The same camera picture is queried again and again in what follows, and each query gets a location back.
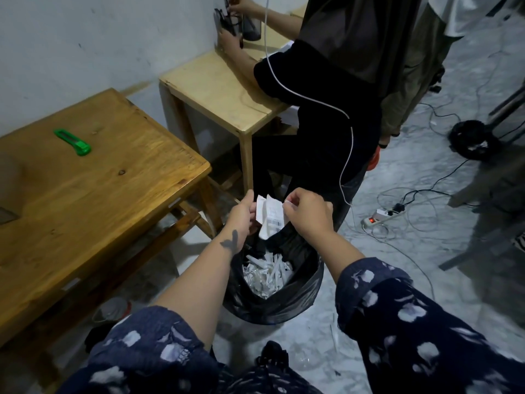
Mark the person's right hand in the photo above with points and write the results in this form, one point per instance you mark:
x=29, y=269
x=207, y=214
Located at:
x=311, y=213

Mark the person's left hand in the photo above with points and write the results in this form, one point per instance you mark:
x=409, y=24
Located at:
x=240, y=219

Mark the person's right thumb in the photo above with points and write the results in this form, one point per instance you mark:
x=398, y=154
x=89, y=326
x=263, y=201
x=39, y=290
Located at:
x=290, y=216

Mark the person's left fingers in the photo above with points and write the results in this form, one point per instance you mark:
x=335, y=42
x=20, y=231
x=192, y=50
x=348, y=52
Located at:
x=248, y=201

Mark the white paper slip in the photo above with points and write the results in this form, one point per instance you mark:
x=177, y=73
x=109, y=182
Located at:
x=270, y=217

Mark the person's left forearm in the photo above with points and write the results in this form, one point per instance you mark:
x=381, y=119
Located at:
x=201, y=283

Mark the person's right forearm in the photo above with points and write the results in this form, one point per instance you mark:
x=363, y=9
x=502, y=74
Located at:
x=338, y=254

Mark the pile of white paper scraps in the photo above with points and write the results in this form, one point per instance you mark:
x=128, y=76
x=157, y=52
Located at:
x=266, y=274

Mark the black trash bag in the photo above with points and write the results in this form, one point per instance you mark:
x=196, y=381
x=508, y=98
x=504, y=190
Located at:
x=283, y=299

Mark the white power strip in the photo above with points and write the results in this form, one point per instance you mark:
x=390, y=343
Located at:
x=379, y=217

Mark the orange round object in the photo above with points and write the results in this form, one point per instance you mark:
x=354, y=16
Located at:
x=373, y=159

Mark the black power plug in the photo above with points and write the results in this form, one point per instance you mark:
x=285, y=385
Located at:
x=398, y=208

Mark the light wooden table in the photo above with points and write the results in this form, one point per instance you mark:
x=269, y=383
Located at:
x=213, y=88

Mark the dark brown wooden table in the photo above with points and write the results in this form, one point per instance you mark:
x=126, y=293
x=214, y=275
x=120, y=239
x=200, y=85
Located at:
x=90, y=188

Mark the clear plastic cup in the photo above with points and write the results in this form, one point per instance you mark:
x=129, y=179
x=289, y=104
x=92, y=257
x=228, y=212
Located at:
x=110, y=311

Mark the blue floral patterned clothing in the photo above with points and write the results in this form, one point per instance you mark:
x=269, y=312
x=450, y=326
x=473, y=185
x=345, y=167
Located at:
x=418, y=340

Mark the green utility knife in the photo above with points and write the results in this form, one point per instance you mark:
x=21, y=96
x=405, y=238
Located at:
x=73, y=141

